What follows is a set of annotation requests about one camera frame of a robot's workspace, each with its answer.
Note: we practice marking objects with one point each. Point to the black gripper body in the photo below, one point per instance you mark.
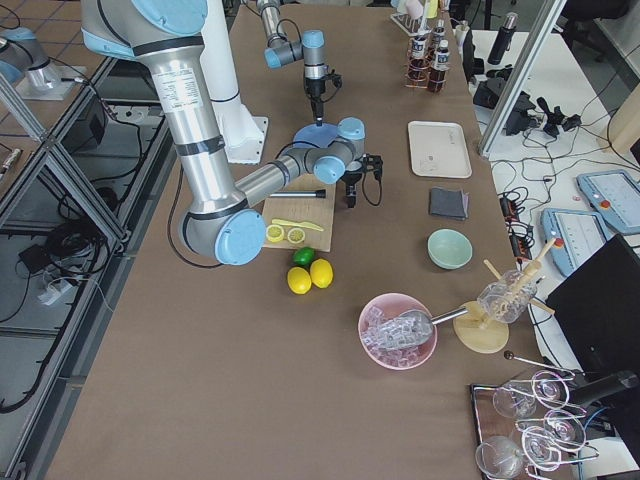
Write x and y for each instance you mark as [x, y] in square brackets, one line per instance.
[353, 178]
[314, 88]

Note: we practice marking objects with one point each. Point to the blue plate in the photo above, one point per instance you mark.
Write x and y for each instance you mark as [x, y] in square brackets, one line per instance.
[312, 135]

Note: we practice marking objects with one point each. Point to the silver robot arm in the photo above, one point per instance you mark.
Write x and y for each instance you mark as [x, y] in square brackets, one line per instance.
[165, 36]
[309, 47]

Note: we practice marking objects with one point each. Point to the steel muddler with black tip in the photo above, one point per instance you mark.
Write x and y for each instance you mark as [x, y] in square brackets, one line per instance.
[320, 194]

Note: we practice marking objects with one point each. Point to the wooden cutting board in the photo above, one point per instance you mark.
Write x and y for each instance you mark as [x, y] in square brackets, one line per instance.
[319, 211]

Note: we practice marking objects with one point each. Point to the yellow plastic knife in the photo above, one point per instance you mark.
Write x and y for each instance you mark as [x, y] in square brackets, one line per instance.
[302, 224]

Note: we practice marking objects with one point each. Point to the green lime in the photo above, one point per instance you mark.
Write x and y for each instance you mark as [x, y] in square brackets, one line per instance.
[304, 256]

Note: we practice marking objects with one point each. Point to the whole yellow lemon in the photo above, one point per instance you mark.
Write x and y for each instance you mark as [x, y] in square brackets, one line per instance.
[299, 280]
[321, 273]

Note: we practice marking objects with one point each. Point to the lemon half slice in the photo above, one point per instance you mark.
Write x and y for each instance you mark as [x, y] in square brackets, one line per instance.
[275, 233]

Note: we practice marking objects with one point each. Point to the grey folded cloth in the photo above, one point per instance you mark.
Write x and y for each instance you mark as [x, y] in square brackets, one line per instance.
[452, 204]

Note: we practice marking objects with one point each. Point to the cream rabbit tray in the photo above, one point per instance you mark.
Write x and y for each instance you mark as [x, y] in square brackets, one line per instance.
[438, 149]

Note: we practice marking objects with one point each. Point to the dark drink bottle white cap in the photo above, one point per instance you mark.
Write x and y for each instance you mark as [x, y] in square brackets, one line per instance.
[417, 64]

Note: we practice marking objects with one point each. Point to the pale green bowl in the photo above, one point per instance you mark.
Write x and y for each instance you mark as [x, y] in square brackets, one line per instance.
[449, 249]

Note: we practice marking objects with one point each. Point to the pink bowl with ice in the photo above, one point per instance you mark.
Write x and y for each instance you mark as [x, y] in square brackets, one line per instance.
[391, 334]

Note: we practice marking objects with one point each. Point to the steel ice scoop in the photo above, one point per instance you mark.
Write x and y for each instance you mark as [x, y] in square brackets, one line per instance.
[425, 322]

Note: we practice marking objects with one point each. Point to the wooden mug tree stand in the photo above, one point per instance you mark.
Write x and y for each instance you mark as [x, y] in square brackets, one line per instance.
[482, 334]

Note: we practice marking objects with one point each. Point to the clear glass mug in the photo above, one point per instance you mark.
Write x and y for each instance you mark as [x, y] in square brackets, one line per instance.
[506, 299]

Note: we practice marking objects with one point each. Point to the black thermos bottle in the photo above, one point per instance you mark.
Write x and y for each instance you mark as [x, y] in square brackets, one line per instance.
[503, 39]

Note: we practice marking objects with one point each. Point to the blue teach pendant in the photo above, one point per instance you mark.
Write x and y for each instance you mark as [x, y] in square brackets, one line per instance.
[582, 233]
[615, 196]

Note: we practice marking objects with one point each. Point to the black monitor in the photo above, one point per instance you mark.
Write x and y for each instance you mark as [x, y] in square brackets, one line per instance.
[597, 308]

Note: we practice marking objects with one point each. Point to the metal glass rack tray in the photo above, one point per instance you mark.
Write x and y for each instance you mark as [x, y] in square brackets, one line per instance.
[535, 411]

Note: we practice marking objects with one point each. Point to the wine glass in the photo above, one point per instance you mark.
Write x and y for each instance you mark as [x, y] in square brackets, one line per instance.
[499, 457]

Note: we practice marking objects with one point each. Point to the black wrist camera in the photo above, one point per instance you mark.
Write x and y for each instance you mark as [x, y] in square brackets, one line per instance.
[373, 164]

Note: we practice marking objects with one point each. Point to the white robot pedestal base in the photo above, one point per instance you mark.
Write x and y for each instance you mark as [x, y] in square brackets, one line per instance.
[243, 133]

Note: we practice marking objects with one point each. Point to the copper wire bottle rack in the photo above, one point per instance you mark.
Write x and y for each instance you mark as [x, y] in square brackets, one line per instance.
[430, 54]

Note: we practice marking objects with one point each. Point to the aluminium frame post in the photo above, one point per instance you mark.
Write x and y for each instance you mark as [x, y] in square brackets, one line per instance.
[543, 25]

